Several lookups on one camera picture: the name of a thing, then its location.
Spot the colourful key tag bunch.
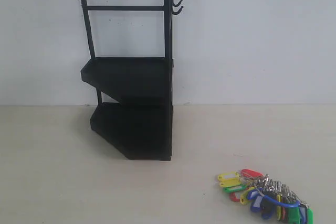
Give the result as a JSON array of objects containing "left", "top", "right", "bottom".
[{"left": 217, "top": 169, "right": 314, "bottom": 224}]

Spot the black two-tier metal rack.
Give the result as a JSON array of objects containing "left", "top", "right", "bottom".
[{"left": 81, "top": 0, "right": 175, "bottom": 161}]

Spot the black curved metal hook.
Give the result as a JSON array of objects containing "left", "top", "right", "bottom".
[
  {"left": 172, "top": 0, "right": 183, "bottom": 7},
  {"left": 172, "top": 6, "right": 184, "bottom": 15}
]

